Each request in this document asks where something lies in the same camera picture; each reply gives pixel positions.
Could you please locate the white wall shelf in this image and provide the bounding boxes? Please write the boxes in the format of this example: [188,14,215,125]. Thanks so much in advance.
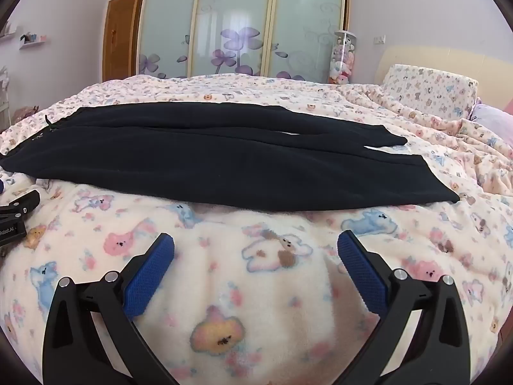
[19,33,49,50]

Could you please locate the clear cylinder of plush toys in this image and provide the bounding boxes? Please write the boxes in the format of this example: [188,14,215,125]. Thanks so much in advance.
[329,31,357,86]

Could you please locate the brown clutter pile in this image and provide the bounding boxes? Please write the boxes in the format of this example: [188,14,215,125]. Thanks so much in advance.
[14,105,40,122]

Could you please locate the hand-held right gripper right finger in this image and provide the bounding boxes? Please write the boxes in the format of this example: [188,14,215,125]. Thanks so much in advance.
[337,230,471,385]

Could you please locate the small bear print quilt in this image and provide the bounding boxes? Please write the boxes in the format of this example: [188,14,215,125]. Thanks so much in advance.
[0,73,513,209]

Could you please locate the black pants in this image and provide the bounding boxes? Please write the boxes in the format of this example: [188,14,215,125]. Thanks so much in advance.
[0,102,461,212]

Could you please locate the frosted glass sliding wardrobe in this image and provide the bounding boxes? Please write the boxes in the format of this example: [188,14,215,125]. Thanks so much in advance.
[132,0,351,83]

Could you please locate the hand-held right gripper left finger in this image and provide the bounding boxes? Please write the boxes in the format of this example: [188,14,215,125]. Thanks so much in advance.
[42,232,181,385]

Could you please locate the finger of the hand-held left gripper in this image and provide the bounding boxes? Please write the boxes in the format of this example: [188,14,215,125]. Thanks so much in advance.
[0,190,41,219]

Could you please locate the wooden door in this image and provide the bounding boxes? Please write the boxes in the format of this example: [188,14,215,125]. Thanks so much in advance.
[102,0,138,83]

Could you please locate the fleece bear print blanket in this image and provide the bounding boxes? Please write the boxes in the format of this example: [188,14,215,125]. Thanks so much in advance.
[0,174,513,385]

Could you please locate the white rack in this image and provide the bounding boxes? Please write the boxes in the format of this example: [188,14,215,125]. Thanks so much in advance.
[0,66,13,129]

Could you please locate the purple pillow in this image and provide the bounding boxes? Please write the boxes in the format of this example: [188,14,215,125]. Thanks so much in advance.
[471,103,513,148]

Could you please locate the cream headboard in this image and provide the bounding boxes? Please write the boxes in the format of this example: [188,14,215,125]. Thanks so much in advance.
[374,46,513,110]

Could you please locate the bear print pillow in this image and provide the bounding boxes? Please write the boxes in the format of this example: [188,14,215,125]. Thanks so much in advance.
[380,64,479,122]

